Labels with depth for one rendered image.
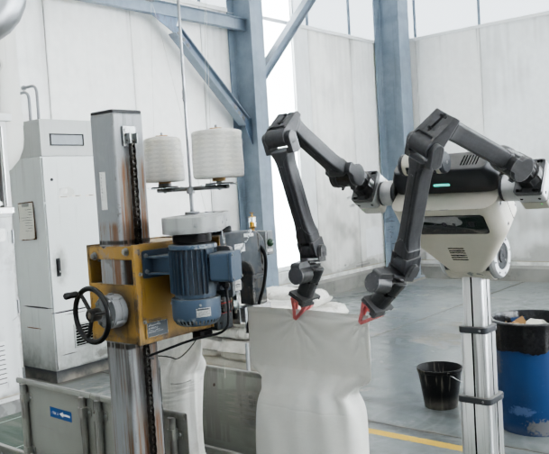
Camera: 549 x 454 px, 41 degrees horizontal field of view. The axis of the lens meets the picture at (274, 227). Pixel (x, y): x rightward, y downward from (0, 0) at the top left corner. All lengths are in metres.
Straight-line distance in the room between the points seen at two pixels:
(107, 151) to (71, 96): 4.83
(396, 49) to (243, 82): 3.30
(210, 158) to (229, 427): 1.35
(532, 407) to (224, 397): 1.96
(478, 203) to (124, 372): 1.25
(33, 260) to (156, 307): 4.09
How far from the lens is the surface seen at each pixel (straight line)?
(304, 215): 2.31
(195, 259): 2.20
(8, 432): 3.91
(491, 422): 2.80
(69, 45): 7.26
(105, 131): 2.36
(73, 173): 6.35
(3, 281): 5.18
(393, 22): 11.34
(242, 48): 8.71
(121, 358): 2.40
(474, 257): 2.61
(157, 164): 2.49
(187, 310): 2.22
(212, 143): 2.30
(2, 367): 5.24
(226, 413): 3.22
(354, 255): 10.51
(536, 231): 10.55
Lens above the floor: 1.49
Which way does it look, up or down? 3 degrees down
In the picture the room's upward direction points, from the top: 3 degrees counter-clockwise
